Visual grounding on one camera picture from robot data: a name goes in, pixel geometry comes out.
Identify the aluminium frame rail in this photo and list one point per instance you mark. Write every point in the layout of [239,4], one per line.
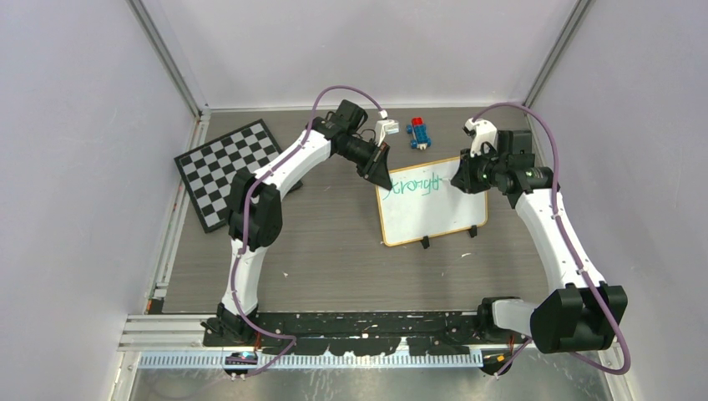
[175,341]

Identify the yellow framed whiteboard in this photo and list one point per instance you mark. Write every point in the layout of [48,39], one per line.
[423,204]

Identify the blue red toy car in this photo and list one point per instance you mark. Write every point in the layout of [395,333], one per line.
[418,132]

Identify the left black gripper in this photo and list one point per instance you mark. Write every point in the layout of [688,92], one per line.
[376,169]

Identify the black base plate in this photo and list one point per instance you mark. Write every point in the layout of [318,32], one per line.
[360,333]

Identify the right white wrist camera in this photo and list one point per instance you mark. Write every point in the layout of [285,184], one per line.
[483,134]

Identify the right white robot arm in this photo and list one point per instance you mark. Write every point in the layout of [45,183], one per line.
[581,306]

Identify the black white checkerboard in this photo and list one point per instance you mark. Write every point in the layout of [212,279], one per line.
[208,170]

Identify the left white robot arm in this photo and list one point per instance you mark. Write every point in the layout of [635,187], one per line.
[255,216]

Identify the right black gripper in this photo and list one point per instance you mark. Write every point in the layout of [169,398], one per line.
[465,179]

